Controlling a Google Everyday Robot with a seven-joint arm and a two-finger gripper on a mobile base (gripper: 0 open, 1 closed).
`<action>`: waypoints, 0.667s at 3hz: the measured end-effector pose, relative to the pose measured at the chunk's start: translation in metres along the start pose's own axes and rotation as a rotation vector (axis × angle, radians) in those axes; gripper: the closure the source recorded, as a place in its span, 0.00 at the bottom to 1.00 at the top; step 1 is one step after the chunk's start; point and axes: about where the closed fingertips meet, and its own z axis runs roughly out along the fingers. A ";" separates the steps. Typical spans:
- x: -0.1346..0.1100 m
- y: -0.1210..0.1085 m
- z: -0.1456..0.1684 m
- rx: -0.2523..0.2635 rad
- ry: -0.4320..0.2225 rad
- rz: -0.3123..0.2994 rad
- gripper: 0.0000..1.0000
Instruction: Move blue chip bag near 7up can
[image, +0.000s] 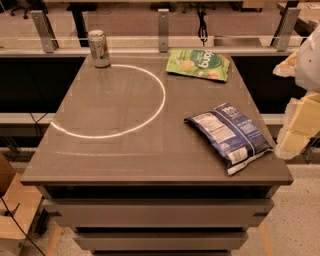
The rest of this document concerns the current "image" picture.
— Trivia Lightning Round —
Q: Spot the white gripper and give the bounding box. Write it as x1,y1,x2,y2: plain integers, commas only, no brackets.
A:
273,25,320,160

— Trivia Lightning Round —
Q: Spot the black hanging cable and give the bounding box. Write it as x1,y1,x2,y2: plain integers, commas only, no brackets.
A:
196,6,209,47

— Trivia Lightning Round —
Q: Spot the metal bracket post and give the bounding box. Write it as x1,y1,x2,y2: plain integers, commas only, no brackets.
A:
275,7,300,52
30,10,59,53
158,9,169,53

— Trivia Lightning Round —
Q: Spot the green chip bag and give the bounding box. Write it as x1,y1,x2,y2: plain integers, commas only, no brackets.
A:
166,49,230,82

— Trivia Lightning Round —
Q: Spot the blue chip bag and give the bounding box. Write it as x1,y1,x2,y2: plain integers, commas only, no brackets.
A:
184,103,273,175

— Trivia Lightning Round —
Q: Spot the black table leg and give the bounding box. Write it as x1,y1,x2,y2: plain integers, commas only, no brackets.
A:
67,2,97,47

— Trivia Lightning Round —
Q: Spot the left metal bracket post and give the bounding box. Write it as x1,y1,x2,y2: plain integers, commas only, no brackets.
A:
30,10,59,53

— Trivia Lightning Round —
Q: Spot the grey drawer cabinet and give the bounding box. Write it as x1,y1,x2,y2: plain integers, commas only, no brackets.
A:
22,54,292,256

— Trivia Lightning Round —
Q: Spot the right metal bracket post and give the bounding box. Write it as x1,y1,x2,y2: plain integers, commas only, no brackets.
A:
275,7,300,52

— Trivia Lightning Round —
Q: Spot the black floor cable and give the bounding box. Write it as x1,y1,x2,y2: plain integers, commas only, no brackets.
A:
0,196,46,256

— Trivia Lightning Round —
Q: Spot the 7up soda can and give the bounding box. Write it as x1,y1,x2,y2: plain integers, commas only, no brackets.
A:
88,30,111,68

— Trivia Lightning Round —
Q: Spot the middle metal bracket post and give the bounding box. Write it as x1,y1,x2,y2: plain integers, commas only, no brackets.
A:
158,9,169,53

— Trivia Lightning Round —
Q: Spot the cardboard box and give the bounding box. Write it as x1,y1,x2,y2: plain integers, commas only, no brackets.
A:
0,153,44,256

